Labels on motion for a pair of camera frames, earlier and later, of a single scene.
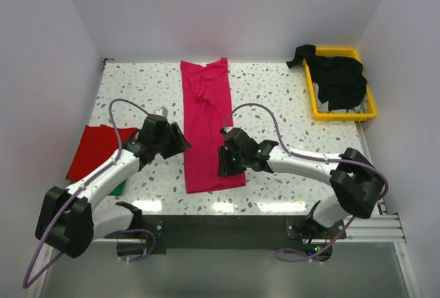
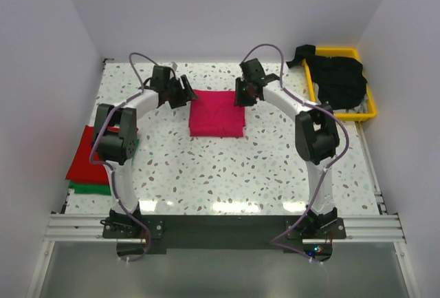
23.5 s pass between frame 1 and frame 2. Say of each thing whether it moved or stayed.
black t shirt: stayed
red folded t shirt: stayed
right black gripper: moved
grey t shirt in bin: stayed
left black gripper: moved
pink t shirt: moved
